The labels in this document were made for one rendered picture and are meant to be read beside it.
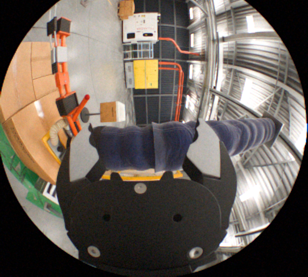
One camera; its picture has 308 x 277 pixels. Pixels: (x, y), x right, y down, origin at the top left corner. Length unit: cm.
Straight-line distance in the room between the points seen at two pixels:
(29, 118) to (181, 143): 77
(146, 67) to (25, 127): 735
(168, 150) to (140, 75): 731
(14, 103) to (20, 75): 23
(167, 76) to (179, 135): 1074
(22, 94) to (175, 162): 121
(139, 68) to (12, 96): 724
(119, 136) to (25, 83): 102
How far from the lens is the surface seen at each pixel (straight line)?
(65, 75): 47
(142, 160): 38
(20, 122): 66
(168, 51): 1108
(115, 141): 39
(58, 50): 47
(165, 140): 37
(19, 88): 111
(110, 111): 201
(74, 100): 49
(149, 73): 755
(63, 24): 52
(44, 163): 74
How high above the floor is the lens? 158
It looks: 3 degrees up
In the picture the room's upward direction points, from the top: 87 degrees clockwise
